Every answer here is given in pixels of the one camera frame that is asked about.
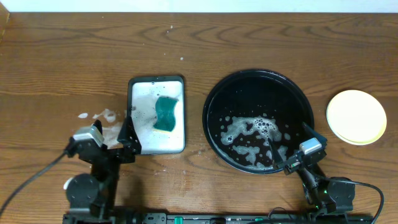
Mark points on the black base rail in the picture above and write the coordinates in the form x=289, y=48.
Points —
x=217, y=219

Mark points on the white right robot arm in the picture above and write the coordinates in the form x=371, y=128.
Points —
x=330, y=196

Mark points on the round black tray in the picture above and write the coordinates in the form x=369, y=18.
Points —
x=251, y=110

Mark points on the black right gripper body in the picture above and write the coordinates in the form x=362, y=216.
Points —
x=291, y=167

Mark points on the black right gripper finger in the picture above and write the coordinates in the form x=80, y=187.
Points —
x=277, y=160
x=313, y=134

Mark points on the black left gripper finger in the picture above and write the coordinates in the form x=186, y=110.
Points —
x=97, y=128
x=128, y=137

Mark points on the black rectangular soapy tray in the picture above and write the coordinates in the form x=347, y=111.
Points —
x=143, y=92

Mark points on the yellow plate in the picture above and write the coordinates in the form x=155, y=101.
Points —
x=356, y=117

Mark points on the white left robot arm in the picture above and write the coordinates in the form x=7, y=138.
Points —
x=92, y=196

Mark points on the green yellow sponge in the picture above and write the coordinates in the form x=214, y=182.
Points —
x=164, y=109

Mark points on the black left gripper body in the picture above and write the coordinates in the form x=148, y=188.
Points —
x=111, y=152

